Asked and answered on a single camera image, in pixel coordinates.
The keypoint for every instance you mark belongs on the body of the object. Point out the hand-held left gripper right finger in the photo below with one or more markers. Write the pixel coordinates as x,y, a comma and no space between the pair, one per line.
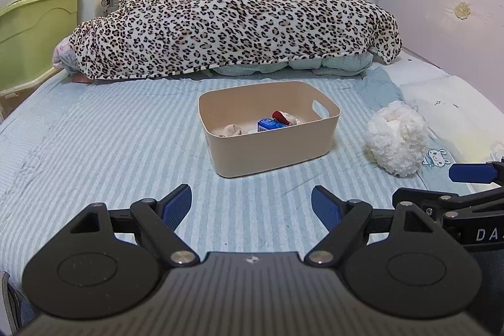
327,206

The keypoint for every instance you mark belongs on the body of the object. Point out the blue striped bed sheet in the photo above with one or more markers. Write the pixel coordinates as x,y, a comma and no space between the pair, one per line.
98,147

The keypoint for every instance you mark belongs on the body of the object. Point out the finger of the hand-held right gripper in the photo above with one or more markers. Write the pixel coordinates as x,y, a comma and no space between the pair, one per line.
472,173
433,198

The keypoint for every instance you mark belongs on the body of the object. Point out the pale pink headboard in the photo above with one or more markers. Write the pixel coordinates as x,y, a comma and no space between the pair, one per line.
445,13

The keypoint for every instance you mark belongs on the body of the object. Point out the teal quilt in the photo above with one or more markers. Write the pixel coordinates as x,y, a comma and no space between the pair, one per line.
330,64

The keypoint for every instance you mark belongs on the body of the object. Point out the pink floral cloth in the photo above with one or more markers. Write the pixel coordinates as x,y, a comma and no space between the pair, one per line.
63,56

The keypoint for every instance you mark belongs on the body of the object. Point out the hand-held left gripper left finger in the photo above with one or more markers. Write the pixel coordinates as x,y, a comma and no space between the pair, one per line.
177,204

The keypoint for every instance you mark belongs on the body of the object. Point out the red and white plush toy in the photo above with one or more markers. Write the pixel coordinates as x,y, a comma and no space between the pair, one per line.
287,118

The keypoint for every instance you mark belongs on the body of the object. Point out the beige cloth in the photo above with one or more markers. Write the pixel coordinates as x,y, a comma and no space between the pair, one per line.
233,130

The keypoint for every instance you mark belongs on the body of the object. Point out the leopard print blanket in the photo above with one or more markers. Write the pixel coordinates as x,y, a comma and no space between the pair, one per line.
236,21

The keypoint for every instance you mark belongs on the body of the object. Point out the white fluffy plush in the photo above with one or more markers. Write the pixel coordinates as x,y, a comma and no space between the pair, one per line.
397,139

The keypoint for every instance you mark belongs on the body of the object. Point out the blue tissue pack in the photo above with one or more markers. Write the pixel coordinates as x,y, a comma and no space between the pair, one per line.
269,124

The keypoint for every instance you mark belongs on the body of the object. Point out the beige plastic storage bin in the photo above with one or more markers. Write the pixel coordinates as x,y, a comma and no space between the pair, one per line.
267,151

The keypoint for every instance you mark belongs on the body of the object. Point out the green plastic drawer cabinet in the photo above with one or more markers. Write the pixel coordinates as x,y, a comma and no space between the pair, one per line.
31,40

